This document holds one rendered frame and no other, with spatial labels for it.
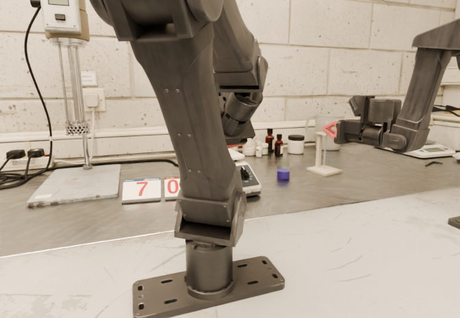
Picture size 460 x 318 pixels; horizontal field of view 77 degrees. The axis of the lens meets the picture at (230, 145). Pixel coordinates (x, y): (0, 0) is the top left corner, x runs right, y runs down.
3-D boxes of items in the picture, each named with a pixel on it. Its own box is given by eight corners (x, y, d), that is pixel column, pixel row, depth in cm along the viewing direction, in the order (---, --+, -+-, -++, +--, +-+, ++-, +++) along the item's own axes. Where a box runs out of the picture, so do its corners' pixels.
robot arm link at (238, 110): (228, 91, 58) (239, 68, 53) (254, 102, 59) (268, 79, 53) (220, 117, 54) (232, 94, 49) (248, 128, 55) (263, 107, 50)
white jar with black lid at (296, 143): (295, 155, 117) (296, 137, 116) (283, 152, 123) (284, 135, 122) (307, 153, 121) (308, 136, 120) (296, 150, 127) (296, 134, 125)
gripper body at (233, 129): (200, 117, 61) (209, 96, 55) (244, 115, 65) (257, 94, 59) (208, 145, 58) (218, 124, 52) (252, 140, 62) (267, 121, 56)
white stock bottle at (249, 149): (240, 153, 120) (240, 129, 118) (252, 152, 122) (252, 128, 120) (246, 156, 115) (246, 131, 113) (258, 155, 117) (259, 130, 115)
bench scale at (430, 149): (421, 160, 111) (422, 148, 110) (370, 147, 135) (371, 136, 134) (457, 156, 116) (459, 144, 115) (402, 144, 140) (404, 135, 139)
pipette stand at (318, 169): (342, 172, 94) (346, 133, 91) (324, 176, 90) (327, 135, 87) (323, 167, 100) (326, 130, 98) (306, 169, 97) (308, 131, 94)
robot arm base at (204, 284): (128, 234, 38) (128, 265, 32) (266, 213, 45) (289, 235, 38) (132, 288, 40) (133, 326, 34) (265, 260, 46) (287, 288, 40)
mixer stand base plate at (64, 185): (118, 197, 73) (118, 193, 73) (24, 207, 67) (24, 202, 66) (120, 166, 101) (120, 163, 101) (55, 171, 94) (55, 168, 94)
